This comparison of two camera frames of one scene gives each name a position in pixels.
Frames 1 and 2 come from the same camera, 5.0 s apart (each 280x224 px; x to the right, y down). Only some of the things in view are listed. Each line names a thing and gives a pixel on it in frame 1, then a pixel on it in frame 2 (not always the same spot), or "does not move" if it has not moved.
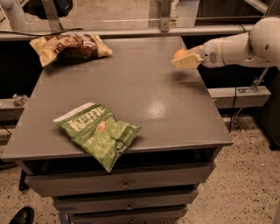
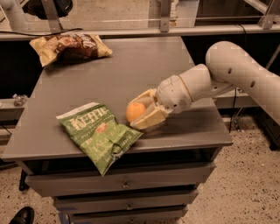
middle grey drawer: [80, 204] does not move
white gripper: [211, 52] → [172, 94]
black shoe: [24, 216] does not move
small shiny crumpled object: [19, 100] does not move
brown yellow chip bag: [69, 47] does not move
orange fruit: [180, 53] → [134, 111]
